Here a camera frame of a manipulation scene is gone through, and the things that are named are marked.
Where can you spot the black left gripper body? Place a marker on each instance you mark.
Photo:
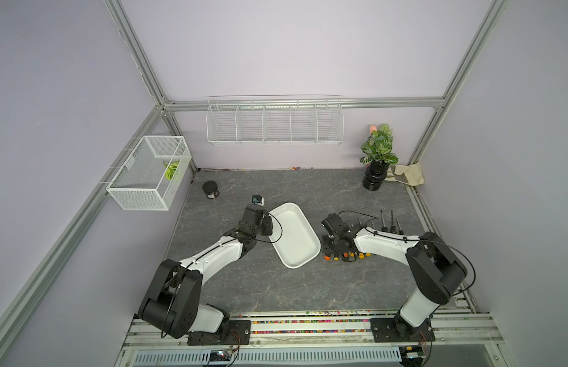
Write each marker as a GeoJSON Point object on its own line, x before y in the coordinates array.
{"type": "Point", "coordinates": [265, 228]}

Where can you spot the white plastic storage box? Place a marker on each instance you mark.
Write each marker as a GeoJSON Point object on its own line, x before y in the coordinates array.
{"type": "Point", "coordinates": [293, 238]}

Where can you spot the black yellow copper shaft screwdriver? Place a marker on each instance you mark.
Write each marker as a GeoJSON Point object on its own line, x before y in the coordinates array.
{"type": "Point", "coordinates": [399, 227]}

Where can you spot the grey orange collar screwdriver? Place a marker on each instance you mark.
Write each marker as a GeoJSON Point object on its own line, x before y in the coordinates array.
{"type": "Point", "coordinates": [393, 228]}

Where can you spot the green artificial plant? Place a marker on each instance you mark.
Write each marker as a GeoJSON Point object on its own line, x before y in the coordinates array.
{"type": "Point", "coordinates": [379, 146]}

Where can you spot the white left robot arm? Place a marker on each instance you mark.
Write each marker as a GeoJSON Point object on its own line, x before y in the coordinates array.
{"type": "Point", "coordinates": [172, 300]}

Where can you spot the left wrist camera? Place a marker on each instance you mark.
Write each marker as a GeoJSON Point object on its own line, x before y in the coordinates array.
{"type": "Point", "coordinates": [258, 200]}

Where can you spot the black glossy plant pot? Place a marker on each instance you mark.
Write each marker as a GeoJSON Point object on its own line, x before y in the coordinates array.
{"type": "Point", "coordinates": [375, 175]}

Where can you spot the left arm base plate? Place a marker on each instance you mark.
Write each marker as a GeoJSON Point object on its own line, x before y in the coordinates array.
{"type": "Point", "coordinates": [235, 332]}

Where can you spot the white wire basket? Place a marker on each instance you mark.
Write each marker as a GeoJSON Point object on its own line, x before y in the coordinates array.
{"type": "Point", "coordinates": [150, 177]}

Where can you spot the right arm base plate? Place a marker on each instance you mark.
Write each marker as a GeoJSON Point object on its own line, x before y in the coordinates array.
{"type": "Point", "coordinates": [395, 330]}

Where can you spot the small black handle screwdriver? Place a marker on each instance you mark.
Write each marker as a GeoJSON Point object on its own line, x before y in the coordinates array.
{"type": "Point", "coordinates": [384, 227]}

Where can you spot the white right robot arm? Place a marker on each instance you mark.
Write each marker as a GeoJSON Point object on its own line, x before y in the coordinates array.
{"type": "Point", "coordinates": [437, 271]}

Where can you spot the long white wire shelf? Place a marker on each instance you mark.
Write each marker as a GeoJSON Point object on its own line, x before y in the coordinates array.
{"type": "Point", "coordinates": [277, 119]}

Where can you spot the small black jar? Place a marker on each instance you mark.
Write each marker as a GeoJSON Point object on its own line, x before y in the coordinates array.
{"type": "Point", "coordinates": [210, 189]}

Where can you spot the cream work glove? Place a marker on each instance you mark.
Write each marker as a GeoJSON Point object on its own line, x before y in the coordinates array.
{"type": "Point", "coordinates": [411, 175]}

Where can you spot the aluminium rail base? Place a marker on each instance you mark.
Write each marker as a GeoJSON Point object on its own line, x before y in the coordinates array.
{"type": "Point", "coordinates": [455, 337]}

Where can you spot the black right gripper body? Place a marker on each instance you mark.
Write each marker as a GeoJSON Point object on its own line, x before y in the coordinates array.
{"type": "Point", "coordinates": [329, 244]}

